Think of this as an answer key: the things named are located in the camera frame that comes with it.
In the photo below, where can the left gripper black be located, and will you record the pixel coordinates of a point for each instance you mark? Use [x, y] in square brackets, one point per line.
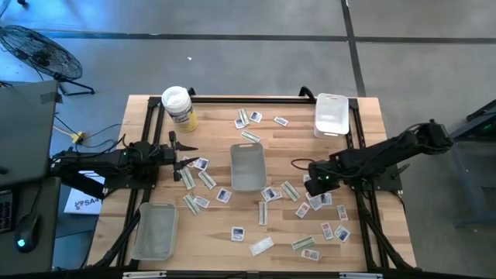
[164, 155]

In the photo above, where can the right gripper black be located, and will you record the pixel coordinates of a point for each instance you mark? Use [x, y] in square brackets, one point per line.
[317, 182]

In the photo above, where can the blue alcohol pad packet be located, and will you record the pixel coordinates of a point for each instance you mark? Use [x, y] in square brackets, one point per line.
[342, 233]
[326, 198]
[202, 202]
[255, 117]
[223, 195]
[237, 234]
[278, 194]
[315, 202]
[202, 165]
[268, 193]
[239, 123]

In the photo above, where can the white bandage wrapper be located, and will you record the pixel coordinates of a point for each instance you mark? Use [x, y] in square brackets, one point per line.
[261, 246]

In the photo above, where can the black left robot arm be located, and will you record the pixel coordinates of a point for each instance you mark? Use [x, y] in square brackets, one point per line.
[112, 160]

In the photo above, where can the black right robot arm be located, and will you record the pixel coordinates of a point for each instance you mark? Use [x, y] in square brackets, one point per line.
[387, 153]

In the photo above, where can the yellow Lysol wipes canister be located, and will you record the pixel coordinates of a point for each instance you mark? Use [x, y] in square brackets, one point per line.
[182, 112]

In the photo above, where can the white plastic bin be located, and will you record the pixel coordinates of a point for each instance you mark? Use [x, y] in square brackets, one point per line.
[331, 116]

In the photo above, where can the yellow power plug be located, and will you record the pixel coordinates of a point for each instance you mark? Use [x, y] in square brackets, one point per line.
[78, 136]

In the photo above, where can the white printed paper sheet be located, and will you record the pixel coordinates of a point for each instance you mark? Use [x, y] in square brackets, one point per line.
[83, 203]

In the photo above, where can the dark grey desk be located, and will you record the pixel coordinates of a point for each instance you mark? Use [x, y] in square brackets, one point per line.
[46, 232]

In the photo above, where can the dark grey laptop lid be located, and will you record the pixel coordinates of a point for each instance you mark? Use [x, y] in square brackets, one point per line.
[27, 128]

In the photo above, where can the black computer mouse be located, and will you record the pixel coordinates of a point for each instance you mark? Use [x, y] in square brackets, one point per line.
[28, 232]

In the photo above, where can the black floor fan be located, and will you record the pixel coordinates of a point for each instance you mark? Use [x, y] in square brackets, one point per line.
[40, 54]

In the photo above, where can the black keyboard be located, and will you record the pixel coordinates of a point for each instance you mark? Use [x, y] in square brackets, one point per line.
[4, 213]

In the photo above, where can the blue metal table frame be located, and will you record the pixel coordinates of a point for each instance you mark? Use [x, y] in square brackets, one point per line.
[480, 123]

